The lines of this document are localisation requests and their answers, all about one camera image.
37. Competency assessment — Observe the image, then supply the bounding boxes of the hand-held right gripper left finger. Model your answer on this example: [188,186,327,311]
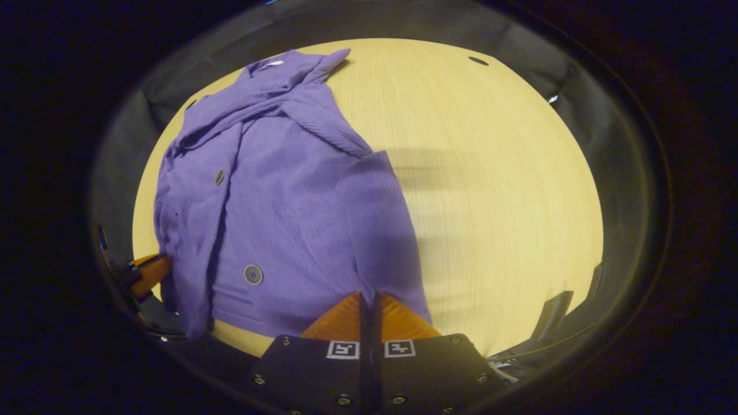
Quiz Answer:
[248,290,371,415]

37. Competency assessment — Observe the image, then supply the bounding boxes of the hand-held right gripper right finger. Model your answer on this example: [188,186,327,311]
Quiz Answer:
[371,291,508,415]

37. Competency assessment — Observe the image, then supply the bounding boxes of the black chair frame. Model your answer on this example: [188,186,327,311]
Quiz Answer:
[530,264,606,342]

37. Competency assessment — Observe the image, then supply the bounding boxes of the purple buttoned shirt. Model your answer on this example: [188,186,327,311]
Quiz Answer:
[153,49,433,341]

